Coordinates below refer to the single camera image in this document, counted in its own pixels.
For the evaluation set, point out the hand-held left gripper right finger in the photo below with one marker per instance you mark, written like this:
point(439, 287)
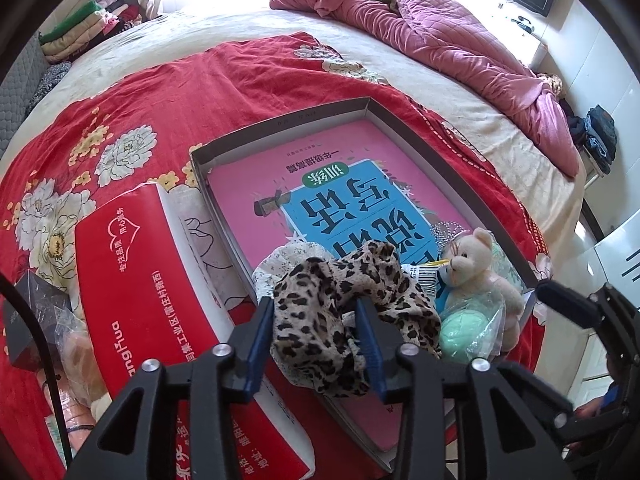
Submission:
point(370, 345)

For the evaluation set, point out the white desk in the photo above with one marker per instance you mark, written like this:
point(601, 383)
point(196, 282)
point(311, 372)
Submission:
point(530, 45)

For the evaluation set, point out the black box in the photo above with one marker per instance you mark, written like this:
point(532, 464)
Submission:
point(35, 320)

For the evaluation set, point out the pink book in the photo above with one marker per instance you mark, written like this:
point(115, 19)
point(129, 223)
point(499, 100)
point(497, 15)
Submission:
point(260, 185)

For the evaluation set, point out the dark clothes on chair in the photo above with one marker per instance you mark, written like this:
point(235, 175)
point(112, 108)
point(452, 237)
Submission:
point(597, 130)

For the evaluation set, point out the dark patterned pillow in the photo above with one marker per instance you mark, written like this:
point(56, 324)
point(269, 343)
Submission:
point(50, 80)

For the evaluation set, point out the red floral blanket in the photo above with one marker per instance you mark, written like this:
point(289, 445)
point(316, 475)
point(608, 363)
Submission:
point(165, 90)

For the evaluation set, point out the white green soft pack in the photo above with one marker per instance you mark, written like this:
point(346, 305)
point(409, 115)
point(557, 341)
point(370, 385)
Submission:
point(55, 432)

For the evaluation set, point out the cream teddy bear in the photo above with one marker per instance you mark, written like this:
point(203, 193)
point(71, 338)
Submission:
point(475, 260)

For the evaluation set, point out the grey lace scrunchie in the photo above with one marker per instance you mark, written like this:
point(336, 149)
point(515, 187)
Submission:
point(280, 265)

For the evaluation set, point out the white cabinet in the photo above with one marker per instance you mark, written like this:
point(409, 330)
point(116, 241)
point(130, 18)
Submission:
point(620, 250)

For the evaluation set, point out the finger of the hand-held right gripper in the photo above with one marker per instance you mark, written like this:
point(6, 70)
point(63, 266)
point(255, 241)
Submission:
point(565, 302)

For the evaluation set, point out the stack of folded clothes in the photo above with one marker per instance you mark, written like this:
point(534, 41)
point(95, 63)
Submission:
point(75, 35)

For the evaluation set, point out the green sponge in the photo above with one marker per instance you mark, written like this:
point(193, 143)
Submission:
point(462, 330)

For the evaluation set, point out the grey cardboard box tray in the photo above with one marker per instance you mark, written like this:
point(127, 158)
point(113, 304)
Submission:
point(300, 127)

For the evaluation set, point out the pink wrapped pack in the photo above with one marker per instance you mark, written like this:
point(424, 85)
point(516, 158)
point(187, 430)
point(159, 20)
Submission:
point(82, 360)

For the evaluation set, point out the red tissue pack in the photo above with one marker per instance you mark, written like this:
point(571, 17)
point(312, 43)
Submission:
point(135, 285)

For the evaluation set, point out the pink quilt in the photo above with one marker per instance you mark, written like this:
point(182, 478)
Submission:
point(450, 45)

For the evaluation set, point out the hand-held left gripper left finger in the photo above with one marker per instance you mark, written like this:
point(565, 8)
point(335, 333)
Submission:
point(260, 340)

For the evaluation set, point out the leopard print scrunchie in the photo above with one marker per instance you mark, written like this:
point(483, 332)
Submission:
point(320, 300)

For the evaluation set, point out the yellow barcode packet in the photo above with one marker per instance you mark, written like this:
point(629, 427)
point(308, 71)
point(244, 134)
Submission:
point(427, 276)

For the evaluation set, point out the grey quilted sofa back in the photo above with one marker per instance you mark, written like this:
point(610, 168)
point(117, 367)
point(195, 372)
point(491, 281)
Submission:
point(15, 105)

